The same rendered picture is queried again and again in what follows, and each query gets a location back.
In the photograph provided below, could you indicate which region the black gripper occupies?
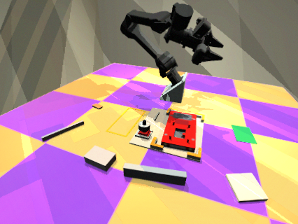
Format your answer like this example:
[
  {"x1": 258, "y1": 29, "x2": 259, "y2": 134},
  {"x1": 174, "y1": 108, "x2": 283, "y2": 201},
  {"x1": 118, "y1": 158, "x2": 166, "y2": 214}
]
[{"x1": 180, "y1": 28, "x2": 224, "y2": 65}]

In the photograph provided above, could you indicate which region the black wheel with white rim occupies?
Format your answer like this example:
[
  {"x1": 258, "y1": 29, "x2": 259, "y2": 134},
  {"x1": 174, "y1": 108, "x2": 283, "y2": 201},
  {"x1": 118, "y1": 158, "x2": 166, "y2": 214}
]
[{"x1": 139, "y1": 121, "x2": 150, "y2": 132}]

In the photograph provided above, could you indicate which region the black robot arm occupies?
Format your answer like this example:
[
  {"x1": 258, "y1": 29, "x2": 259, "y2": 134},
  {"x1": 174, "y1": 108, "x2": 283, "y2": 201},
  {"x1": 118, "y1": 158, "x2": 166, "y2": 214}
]
[{"x1": 120, "y1": 3, "x2": 211, "y2": 87}]

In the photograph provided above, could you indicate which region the green flat square patch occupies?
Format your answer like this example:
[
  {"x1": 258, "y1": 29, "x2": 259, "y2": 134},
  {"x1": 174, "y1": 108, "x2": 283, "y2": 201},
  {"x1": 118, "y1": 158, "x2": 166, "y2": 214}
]
[{"x1": 232, "y1": 125, "x2": 257, "y2": 144}]

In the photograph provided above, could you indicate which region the cream rectangular block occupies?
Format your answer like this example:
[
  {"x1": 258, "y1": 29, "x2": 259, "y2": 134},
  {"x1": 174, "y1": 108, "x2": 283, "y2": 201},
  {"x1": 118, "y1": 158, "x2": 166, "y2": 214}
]
[{"x1": 84, "y1": 145, "x2": 116, "y2": 172}]

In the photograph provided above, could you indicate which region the small orange flat block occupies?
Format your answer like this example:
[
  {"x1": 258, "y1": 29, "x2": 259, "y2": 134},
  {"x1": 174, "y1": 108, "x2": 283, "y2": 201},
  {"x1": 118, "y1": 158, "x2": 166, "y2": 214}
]
[{"x1": 92, "y1": 103, "x2": 103, "y2": 109}]

